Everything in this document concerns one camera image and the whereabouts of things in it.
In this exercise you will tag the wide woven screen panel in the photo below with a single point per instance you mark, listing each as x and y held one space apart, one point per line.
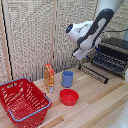
65 50
31 36

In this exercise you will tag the blue plastic cup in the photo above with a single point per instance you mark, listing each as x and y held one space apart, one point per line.
67 79

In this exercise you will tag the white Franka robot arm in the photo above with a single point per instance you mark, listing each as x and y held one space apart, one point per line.
100 23

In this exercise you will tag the orange food box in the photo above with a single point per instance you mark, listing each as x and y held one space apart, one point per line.
49 76

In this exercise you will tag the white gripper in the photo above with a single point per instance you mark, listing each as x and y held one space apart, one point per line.
83 50

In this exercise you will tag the black oven door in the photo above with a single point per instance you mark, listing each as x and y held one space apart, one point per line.
94 73

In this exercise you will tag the red plastic bowl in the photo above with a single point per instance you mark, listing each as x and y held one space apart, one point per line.
69 97

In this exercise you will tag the small grey bottle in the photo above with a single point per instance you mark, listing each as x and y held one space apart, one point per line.
51 89

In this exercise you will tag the black dish rack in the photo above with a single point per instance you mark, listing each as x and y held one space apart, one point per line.
115 43

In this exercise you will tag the narrow woven screen panel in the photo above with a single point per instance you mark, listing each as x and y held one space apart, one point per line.
2 56

